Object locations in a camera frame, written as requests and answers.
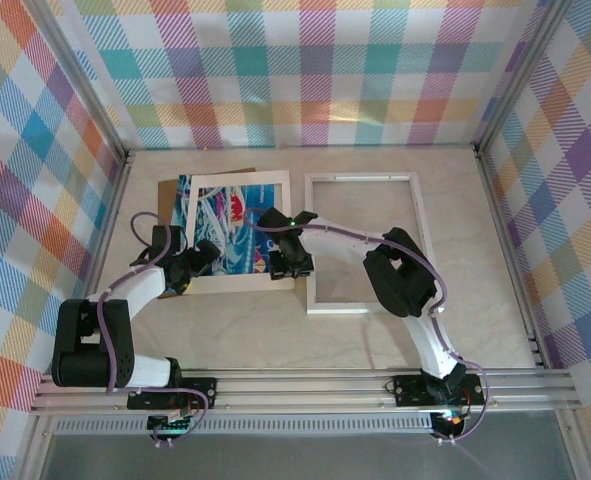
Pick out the aluminium side rail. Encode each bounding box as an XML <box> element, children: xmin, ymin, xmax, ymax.
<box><xmin>473</xmin><ymin>143</ymin><xmax>550</xmax><ymax>370</ymax></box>
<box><xmin>62</xmin><ymin>149</ymin><xmax>136</xmax><ymax>376</ymax></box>

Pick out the long aluminium mounting rail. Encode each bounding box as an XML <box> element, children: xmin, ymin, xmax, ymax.
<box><xmin>28</xmin><ymin>368</ymin><xmax>580</xmax><ymax>415</ymax></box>

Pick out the aluminium corner post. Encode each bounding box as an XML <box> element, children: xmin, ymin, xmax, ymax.
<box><xmin>472</xmin><ymin>0</ymin><xmax>574</xmax><ymax>156</ymax></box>
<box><xmin>22</xmin><ymin>0</ymin><xmax>131</xmax><ymax>161</ymax></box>

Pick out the brown backing board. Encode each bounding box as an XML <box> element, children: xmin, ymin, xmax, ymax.
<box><xmin>157</xmin><ymin>167</ymin><xmax>259</xmax><ymax>301</ymax></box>

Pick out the white picture frame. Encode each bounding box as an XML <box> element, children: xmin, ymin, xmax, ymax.
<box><xmin>303</xmin><ymin>171</ymin><xmax>439</xmax><ymax>316</ymax></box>

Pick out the controller board with blue light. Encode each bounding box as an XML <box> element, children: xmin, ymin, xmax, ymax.
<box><xmin>146</xmin><ymin>413</ymin><xmax>197</xmax><ymax>450</ymax></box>

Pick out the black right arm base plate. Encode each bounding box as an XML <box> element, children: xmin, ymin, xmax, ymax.
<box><xmin>392</xmin><ymin>372</ymin><xmax>486</xmax><ymax>409</ymax></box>

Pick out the grey slotted cable duct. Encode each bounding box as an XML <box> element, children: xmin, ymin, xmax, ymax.
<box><xmin>53</xmin><ymin>417</ymin><xmax>435</xmax><ymax>437</ymax></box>

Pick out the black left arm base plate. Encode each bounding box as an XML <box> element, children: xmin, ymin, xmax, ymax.
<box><xmin>126</xmin><ymin>377</ymin><xmax>219</xmax><ymax>412</ymax></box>

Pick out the controller board with orange part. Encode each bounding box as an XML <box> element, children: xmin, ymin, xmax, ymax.
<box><xmin>430</xmin><ymin>408</ymin><xmax>470</xmax><ymax>444</ymax></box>

